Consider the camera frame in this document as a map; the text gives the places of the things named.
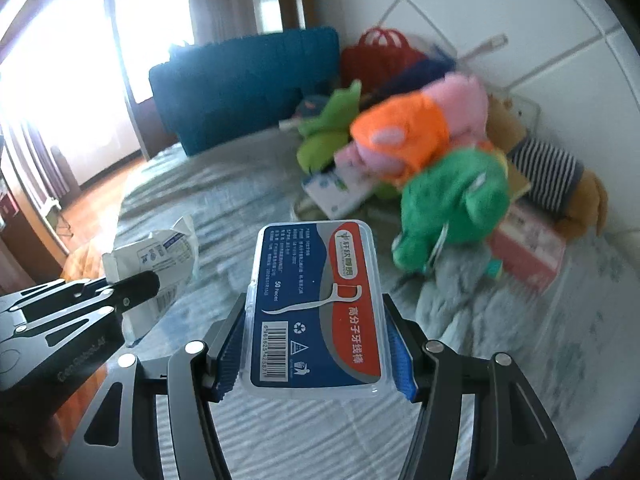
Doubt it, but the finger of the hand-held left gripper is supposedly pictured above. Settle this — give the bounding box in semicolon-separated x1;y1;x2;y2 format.
15;296;132;338
10;270;161;311

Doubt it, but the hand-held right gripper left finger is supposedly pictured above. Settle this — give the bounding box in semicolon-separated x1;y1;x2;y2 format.
65;290;251;480

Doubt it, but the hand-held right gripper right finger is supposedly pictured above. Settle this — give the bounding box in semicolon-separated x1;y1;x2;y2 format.
382;292;566;480

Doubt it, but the white packet blue print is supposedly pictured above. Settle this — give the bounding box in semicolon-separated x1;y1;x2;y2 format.
102;215;201;348

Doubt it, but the clear floss pick box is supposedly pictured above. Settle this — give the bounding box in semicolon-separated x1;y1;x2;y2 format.
239;220;388;398

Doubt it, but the blue plastic crate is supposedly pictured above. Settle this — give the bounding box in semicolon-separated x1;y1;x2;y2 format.
148;26;341;157

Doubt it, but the white striped tablecloth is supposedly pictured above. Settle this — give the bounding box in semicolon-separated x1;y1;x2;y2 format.
115;130;640;480

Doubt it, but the dark green frog plush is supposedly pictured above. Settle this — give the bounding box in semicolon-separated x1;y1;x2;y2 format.
392;150;512;273

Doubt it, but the pink cardboard box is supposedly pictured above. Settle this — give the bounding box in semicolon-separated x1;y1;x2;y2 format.
487;202;568;293

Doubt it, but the white picture card box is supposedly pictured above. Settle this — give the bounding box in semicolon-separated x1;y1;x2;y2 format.
302;162;376;218

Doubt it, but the pink pig plush orange dress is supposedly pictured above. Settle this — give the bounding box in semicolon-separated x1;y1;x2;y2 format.
335;72;491;186

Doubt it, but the brown dog plush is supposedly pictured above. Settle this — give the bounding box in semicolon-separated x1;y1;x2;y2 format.
487;95;608;238

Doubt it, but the light green plush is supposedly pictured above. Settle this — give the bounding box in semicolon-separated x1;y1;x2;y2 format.
297;80;363;173

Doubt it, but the pig plush in blue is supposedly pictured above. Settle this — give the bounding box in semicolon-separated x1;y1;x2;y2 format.
292;94;328;121

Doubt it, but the window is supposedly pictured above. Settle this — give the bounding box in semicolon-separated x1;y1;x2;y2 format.
107;0;196;106

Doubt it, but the navy blue plush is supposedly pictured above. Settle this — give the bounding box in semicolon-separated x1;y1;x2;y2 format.
370;55;456;106

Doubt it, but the beige curtain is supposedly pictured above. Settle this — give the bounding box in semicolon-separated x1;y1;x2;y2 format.
185;0;281;43

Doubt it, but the red carry case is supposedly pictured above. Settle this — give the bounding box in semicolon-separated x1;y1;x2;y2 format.
341;27;426;96

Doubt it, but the white cable plug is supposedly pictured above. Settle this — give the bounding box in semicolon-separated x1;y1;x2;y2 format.
467;34;508;56

